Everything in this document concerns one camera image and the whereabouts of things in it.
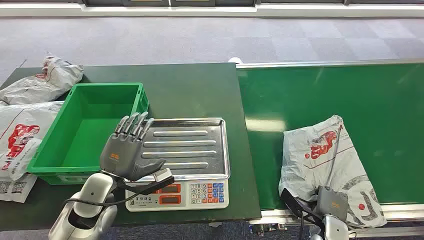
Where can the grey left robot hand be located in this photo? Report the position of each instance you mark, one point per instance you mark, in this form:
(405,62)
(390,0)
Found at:
(121,155)

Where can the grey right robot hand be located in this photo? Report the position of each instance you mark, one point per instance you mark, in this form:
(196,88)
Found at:
(332,203)

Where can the grey plastic mailer package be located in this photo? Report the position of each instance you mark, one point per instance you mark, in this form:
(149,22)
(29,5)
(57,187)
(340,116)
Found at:
(318,165)

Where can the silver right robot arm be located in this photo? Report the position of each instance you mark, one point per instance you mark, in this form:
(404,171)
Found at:
(334,230)

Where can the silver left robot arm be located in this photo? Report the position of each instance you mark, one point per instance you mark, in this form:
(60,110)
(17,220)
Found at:
(94,193)

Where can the crumpled grey mailer package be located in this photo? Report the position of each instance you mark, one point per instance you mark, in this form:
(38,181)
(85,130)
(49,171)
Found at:
(43,84)

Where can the green conveyor belt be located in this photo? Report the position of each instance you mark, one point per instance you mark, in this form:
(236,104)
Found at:
(331,96)

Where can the white conveyor roller cap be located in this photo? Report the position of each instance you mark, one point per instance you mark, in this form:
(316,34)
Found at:
(234,60)

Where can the green plastic crate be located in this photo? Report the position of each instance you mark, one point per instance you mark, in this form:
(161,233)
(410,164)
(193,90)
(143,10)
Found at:
(86,132)

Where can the steel scale weighing tray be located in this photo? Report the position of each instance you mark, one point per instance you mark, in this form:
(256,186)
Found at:
(192,149)

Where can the white electronic scale body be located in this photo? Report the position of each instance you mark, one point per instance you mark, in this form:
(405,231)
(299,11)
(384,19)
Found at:
(198,195)

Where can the flat white mailer red print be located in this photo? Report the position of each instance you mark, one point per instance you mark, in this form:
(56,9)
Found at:
(20,142)

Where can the white table foot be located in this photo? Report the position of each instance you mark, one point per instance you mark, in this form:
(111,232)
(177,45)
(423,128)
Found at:
(215,225)

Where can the white window ledge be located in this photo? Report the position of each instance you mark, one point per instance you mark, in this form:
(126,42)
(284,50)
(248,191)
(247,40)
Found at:
(212,10)

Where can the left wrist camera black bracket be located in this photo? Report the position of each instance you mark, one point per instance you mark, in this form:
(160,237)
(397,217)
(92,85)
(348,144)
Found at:
(162,179)

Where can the aluminium conveyor frame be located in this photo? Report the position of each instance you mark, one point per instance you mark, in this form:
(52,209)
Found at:
(314,64)

